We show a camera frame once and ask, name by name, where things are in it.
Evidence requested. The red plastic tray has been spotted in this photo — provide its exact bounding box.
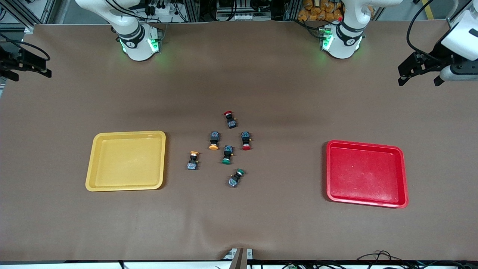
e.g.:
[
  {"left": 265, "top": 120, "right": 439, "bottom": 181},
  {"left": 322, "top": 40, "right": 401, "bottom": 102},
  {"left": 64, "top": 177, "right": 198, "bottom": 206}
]
[{"left": 326, "top": 140, "right": 409, "bottom": 208}]

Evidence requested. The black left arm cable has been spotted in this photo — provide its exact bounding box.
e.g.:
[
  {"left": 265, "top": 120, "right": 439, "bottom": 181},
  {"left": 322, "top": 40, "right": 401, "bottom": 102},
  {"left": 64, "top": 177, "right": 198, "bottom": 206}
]
[{"left": 406, "top": 0, "right": 448, "bottom": 53}]

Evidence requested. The orange snack bag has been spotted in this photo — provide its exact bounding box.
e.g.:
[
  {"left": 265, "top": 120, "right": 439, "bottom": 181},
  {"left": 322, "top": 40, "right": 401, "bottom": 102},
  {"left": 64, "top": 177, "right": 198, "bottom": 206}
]
[{"left": 298, "top": 0, "right": 343, "bottom": 22}]

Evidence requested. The yellow plastic tray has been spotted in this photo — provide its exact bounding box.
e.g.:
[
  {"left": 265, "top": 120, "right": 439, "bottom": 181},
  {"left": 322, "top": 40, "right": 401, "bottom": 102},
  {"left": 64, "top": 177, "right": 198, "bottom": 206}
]
[{"left": 85, "top": 130, "right": 167, "bottom": 192}]

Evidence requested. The aluminium frame beam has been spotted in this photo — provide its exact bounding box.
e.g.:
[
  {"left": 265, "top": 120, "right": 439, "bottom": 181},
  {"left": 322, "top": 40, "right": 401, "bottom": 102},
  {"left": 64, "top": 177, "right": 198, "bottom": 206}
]
[{"left": 0, "top": 0, "right": 38, "bottom": 34}]

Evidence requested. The black cable bundle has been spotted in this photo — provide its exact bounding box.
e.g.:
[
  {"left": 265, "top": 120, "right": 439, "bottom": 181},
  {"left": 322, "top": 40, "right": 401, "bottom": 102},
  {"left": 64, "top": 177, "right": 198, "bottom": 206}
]
[{"left": 357, "top": 250, "right": 478, "bottom": 269}]

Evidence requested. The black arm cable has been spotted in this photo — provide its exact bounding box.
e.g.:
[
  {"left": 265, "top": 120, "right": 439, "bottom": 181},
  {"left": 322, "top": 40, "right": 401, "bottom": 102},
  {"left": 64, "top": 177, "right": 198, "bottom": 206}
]
[
  {"left": 406, "top": 0, "right": 448, "bottom": 53},
  {"left": 0, "top": 33, "right": 51, "bottom": 62}
]

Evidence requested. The white power strip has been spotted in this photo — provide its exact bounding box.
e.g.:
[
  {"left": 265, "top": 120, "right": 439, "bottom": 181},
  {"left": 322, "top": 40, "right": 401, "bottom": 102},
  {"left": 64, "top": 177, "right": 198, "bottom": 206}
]
[{"left": 144, "top": 3, "right": 176, "bottom": 17}]

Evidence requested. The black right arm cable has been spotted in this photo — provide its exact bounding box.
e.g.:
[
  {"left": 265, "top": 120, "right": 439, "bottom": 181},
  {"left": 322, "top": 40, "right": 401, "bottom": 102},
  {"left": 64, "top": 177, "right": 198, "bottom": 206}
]
[{"left": 0, "top": 33, "right": 51, "bottom": 62}]

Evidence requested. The green push button switch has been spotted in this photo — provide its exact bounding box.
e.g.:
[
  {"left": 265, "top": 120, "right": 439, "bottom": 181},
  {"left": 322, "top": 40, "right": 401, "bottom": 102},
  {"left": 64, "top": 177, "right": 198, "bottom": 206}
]
[
  {"left": 221, "top": 145, "right": 235, "bottom": 165},
  {"left": 228, "top": 168, "right": 246, "bottom": 188}
]

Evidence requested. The metal clamp bracket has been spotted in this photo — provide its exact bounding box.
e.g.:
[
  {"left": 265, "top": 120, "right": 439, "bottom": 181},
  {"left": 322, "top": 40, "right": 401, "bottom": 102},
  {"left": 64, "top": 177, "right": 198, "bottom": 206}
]
[{"left": 223, "top": 248, "right": 254, "bottom": 269}]

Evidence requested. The grey electronics box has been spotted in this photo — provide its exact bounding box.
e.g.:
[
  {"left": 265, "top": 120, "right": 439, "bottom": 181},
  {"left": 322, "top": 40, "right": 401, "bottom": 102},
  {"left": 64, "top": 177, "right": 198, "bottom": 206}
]
[{"left": 216, "top": 0, "right": 250, "bottom": 22}]

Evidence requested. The brown table mat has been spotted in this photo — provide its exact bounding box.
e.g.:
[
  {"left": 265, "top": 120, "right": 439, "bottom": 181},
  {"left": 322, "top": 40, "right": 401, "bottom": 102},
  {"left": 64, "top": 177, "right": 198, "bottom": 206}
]
[{"left": 0, "top": 21, "right": 478, "bottom": 262}]

